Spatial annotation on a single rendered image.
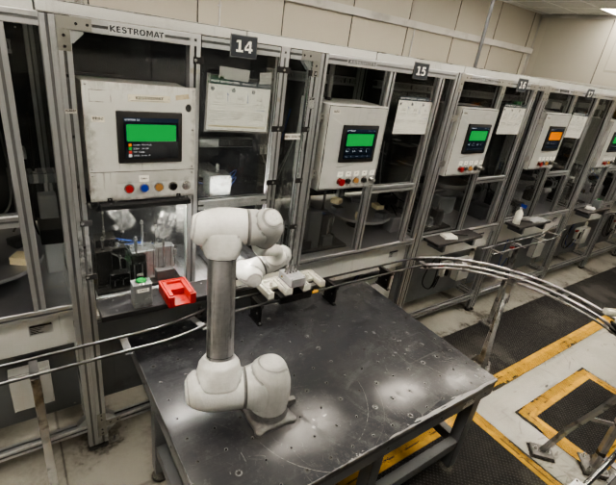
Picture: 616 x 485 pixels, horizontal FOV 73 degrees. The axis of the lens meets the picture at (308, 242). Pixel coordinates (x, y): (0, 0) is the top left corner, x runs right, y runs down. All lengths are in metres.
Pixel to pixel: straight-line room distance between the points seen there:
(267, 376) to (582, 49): 9.27
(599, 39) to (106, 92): 9.18
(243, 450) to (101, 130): 1.30
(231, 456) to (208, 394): 0.24
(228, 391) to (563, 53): 9.49
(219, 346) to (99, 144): 0.89
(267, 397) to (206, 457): 0.29
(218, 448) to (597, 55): 9.38
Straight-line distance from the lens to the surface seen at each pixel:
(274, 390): 1.64
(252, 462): 1.70
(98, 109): 1.79
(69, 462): 2.67
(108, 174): 1.85
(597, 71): 9.94
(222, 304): 1.52
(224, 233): 1.44
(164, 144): 1.84
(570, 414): 3.60
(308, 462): 1.72
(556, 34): 10.40
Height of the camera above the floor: 2.03
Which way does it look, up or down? 24 degrees down
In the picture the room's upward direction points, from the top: 8 degrees clockwise
